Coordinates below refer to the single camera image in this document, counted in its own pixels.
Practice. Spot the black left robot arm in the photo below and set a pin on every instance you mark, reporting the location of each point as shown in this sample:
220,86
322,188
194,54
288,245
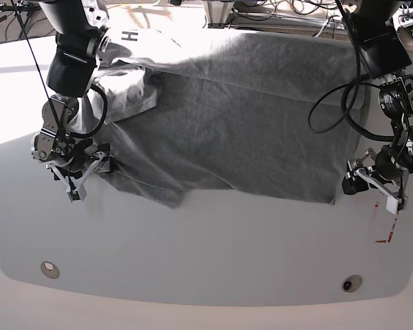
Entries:
381,62

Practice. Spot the aluminium frame post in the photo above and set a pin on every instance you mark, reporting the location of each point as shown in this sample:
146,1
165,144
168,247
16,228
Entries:
219,14

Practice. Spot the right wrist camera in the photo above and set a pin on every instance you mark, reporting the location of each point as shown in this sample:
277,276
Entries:
77,194

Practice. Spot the right round table hole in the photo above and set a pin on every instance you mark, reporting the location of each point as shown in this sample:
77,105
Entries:
352,283

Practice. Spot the red tape rectangle marking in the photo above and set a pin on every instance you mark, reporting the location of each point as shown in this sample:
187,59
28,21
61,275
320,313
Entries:
382,223

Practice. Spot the left round table hole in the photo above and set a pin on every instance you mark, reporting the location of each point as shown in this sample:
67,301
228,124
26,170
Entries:
50,270

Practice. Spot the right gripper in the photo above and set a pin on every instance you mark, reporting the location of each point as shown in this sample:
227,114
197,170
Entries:
72,165

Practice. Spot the grey T-shirt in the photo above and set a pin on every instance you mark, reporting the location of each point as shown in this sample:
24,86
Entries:
253,112

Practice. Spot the black tripod stand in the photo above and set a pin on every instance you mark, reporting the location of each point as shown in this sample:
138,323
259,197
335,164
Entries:
22,14

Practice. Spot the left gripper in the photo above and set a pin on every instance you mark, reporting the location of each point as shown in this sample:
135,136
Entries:
387,171

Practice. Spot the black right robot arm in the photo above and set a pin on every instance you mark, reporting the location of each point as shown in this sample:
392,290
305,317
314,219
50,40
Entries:
81,40

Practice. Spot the round table hole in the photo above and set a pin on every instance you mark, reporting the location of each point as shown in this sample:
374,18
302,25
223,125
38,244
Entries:
50,270
352,283

